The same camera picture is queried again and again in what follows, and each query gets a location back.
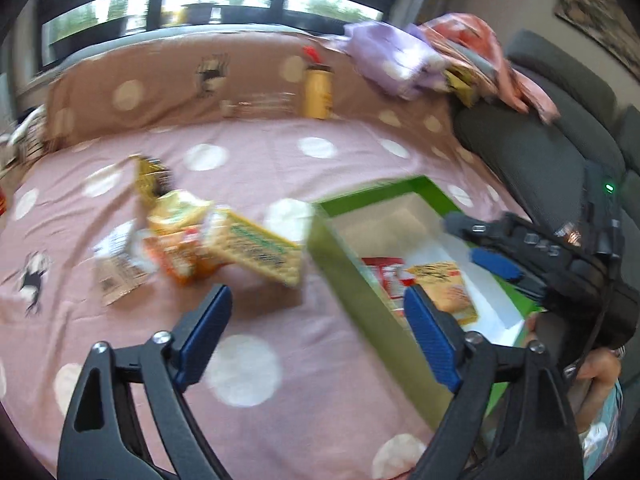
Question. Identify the brown polka-dot pillow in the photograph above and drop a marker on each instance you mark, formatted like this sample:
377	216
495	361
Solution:
165	85

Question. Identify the purple cloth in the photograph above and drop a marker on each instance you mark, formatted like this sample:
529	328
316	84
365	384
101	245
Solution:
395	55

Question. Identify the yellow and brown snack packet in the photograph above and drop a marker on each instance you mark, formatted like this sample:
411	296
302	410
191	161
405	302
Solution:
150	180

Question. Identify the white snack packet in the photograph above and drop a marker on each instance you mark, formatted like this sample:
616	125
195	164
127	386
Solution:
120	265

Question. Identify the red snack packet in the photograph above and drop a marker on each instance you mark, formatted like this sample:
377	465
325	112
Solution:
385	277

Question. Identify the cream yellow snack packet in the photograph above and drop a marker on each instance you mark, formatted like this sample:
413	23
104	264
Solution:
175	212

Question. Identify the light blue clothing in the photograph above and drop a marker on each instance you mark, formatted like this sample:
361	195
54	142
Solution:
602	430

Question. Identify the orange panda snack packet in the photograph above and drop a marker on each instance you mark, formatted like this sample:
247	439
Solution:
175	260

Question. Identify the yellow bottle red cap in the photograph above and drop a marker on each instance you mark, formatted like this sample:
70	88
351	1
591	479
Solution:
317	92

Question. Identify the white and black cloth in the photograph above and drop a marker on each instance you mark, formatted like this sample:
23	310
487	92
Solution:
30	135

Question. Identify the yellow rice cracker packet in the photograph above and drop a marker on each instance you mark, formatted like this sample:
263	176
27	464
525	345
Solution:
447	287

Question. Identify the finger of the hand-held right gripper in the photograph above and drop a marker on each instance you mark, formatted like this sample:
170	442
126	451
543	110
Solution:
462	224
492	260

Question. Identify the grey sofa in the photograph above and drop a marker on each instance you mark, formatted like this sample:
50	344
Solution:
540	135

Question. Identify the pink polka-dot bedsheet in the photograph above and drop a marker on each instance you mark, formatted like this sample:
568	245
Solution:
280	170

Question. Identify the orange pink cloth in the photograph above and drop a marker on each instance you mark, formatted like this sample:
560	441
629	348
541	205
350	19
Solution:
485	55

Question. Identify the wall picture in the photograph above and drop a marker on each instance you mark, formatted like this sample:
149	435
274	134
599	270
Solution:
600	5

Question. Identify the person's right hand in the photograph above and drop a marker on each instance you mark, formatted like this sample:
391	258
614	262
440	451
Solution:
600	367

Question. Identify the green cardboard box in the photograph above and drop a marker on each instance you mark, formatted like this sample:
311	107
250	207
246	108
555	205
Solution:
360	280

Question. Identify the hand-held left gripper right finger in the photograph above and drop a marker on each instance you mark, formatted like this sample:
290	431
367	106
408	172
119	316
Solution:
432	340

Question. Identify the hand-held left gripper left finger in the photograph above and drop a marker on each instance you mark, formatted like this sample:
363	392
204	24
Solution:
202	340

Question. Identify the clear plastic bottle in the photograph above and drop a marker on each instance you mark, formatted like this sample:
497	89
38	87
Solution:
260	105

